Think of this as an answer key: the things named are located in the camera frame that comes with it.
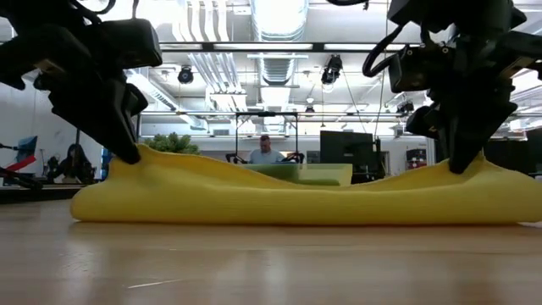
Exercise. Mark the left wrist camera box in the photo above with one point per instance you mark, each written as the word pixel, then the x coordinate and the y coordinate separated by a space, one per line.
pixel 131 44

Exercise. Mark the black room partition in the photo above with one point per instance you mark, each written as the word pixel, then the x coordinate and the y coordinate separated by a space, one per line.
pixel 508 152

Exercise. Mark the black aluminium table frame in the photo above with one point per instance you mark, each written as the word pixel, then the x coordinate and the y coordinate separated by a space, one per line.
pixel 34 194

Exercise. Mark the black overhead rig beam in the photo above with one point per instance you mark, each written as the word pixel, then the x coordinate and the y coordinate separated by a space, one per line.
pixel 317 47

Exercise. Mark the person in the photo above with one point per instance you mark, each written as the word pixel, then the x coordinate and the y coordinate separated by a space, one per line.
pixel 76 165
pixel 266 156

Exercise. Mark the artificial green plant in pot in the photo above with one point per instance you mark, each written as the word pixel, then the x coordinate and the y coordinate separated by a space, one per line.
pixel 171 144

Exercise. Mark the yellow microfiber towel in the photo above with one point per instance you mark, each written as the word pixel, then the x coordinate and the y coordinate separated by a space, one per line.
pixel 254 203

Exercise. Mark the green microfiber towel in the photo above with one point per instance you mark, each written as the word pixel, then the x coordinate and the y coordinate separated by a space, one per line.
pixel 275 173

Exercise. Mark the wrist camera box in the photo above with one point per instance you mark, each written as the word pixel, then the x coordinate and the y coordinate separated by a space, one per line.
pixel 131 44
pixel 419 70

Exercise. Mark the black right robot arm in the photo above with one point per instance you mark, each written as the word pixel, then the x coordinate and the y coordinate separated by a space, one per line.
pixel 457 14

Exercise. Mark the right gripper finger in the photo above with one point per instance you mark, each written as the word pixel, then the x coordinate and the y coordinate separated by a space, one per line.
pixel 425 123
pixel 474 123

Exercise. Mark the shelf with red bins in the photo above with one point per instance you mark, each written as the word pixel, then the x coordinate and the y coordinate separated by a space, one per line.
pixel 417 156

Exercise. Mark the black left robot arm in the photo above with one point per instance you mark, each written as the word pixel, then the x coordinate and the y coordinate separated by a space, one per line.
pixel 42 12

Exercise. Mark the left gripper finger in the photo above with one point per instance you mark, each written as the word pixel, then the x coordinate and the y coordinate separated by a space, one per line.
pixel 106 114
pixel 139 101

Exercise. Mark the black background workstation frame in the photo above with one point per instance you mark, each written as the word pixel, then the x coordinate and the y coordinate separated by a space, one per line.
pixel 236 135

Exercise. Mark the black ceiling spotlight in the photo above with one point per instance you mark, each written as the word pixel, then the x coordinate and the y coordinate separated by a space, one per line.
pixel 185 75
pixel 405 107
pixel 331 70

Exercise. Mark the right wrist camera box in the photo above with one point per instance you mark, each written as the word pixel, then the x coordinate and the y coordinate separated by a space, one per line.
pixel 419 70

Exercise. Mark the black background robot arm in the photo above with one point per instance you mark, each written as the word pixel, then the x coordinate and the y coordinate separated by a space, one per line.
pixel 17 178

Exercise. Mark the silver ventilation duct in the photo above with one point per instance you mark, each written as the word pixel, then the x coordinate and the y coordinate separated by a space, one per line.
pixel 277 68

